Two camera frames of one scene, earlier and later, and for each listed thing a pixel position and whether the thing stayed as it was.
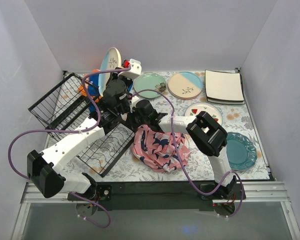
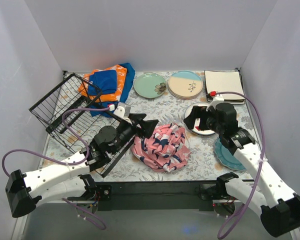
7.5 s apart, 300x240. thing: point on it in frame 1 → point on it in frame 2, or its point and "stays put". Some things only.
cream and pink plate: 184,89 stays put
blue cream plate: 185,85 stays put
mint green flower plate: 150,81 stays put
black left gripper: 112,76 → 136,124
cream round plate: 112,59 → 185,83
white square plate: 225,85 stays put
